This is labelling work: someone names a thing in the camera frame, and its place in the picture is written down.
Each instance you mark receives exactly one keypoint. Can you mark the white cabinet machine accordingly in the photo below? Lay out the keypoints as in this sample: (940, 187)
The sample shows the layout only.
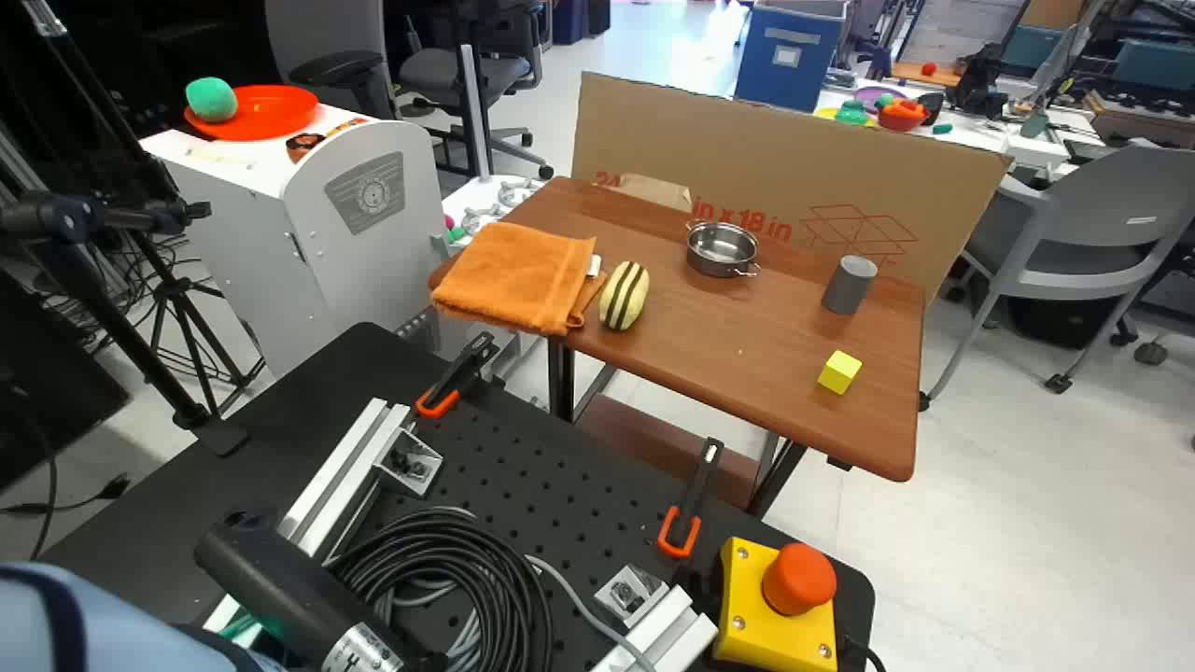
(310, 224)

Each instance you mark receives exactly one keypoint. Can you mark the grey cylinder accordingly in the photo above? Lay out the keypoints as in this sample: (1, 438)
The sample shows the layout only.
(849, 284)

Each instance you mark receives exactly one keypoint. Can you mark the long aluminium extrusion rail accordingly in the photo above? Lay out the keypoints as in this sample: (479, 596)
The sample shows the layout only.
(347, 475)

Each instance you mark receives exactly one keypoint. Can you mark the black table legs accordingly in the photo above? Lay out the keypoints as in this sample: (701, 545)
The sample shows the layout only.
(562, 380)

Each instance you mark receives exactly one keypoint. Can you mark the yellow brown striped object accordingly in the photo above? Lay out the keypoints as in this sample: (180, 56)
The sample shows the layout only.
(624, 295)

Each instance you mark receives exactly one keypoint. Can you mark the dark office chair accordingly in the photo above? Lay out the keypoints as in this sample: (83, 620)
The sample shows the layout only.
(374, 51)

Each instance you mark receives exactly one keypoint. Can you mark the orange bowl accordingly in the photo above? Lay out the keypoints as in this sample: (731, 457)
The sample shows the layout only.
(901, 113)

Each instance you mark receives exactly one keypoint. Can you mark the yellow emergency stop button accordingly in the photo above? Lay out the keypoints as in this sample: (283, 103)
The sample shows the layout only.
(780, 607)

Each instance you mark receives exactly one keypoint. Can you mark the cardboard panel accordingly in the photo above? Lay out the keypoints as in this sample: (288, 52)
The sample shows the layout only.
(798, 168)

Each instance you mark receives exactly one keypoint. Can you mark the green ball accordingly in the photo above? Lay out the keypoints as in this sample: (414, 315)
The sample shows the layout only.
(210, 98)

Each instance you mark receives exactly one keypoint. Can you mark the orange folded towel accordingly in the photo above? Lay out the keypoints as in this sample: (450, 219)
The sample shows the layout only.
(517, 274)

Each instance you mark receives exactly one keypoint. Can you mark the orange black clamp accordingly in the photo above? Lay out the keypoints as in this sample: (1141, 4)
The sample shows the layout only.
(689, 503)
(456, 380)

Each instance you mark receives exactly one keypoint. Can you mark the grey office chair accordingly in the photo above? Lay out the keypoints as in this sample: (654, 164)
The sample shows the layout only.
(1086, 224)

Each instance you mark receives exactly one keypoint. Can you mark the small metal bowl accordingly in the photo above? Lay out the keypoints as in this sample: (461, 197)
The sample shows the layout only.
(723, 246)

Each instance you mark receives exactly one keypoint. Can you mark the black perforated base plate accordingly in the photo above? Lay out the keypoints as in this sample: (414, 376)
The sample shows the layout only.
(526, 488)

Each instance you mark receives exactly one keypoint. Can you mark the yellow cube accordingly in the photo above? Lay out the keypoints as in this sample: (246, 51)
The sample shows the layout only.
(837, 371)

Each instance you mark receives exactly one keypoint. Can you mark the black camera tripod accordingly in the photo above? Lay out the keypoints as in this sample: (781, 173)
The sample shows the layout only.
(114, 284)

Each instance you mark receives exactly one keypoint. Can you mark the orange plate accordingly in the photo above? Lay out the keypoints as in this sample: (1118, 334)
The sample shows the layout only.
(259, 111)

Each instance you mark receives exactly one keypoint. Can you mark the blue bin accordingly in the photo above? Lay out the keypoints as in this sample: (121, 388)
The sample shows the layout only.
(786, 52)

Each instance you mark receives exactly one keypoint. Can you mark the short aluminium extrusion bracket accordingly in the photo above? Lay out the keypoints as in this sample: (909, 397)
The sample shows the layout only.
(654, 620)

